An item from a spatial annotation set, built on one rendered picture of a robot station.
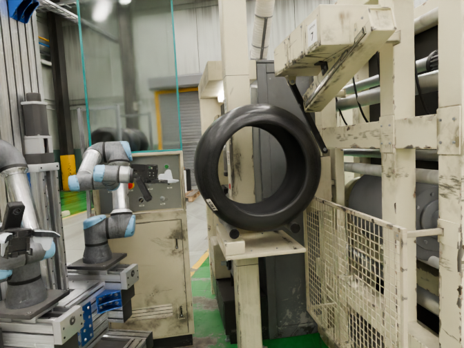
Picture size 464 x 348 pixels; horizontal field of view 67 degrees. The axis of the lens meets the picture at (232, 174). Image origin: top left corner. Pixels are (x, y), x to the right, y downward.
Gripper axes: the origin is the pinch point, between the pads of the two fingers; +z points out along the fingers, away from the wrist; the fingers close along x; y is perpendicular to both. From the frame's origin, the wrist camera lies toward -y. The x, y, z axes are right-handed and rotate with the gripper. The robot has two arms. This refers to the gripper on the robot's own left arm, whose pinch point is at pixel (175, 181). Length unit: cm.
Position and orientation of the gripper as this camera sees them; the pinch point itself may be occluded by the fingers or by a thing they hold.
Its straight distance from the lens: 161.6
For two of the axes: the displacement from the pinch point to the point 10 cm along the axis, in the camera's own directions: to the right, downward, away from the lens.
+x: -1.6, -0.7, 9.8
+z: 9.9, 0.5, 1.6
